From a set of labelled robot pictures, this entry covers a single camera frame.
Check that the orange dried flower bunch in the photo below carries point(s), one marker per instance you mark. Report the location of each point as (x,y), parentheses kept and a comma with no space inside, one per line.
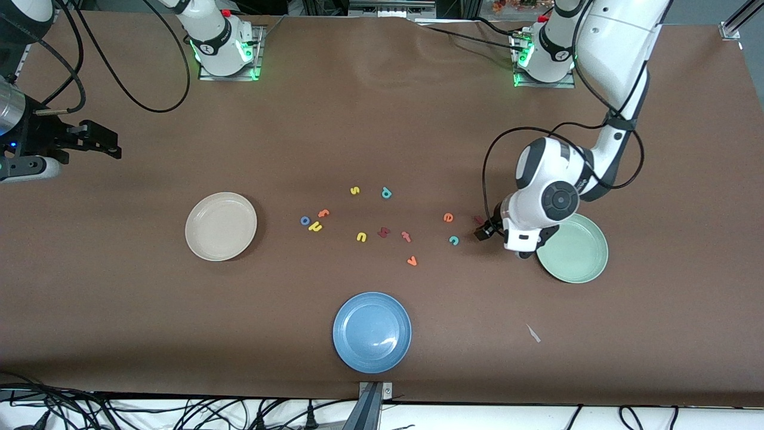
(516,5)

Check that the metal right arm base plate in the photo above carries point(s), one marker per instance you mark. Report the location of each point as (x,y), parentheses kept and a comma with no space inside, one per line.
(259,48)

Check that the dark red angular foam letter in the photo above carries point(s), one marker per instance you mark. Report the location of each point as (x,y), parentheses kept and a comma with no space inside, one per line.
(384,232)

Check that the green plate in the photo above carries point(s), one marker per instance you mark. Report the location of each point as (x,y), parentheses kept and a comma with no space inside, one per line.
(579,257)

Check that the blue plate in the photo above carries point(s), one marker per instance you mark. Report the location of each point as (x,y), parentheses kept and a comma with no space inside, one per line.
(372,332)

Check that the aluminium frame profile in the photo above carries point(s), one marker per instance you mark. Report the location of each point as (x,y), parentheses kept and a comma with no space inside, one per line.
(19,65)
(731,28)

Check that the brown table cover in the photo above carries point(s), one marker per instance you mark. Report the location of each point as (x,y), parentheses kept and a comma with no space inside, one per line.
(119,310)

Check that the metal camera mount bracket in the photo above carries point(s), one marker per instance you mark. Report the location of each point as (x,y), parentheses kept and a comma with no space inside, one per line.
(370,412)

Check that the white paper scrap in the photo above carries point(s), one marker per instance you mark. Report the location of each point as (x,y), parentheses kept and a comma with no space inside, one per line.
(533,333)

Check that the grey power strip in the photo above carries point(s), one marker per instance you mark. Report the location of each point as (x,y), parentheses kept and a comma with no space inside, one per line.
(394,9)

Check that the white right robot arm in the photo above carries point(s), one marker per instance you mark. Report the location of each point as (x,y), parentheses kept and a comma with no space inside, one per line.
(218,45)

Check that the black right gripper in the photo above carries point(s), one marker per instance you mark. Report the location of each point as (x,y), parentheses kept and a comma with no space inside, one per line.
(43,135)

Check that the beige brown plate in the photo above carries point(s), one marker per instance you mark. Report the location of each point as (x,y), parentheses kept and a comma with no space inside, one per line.
(221,226)

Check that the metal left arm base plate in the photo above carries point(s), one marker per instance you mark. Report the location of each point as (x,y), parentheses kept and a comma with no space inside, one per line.
(546,85)

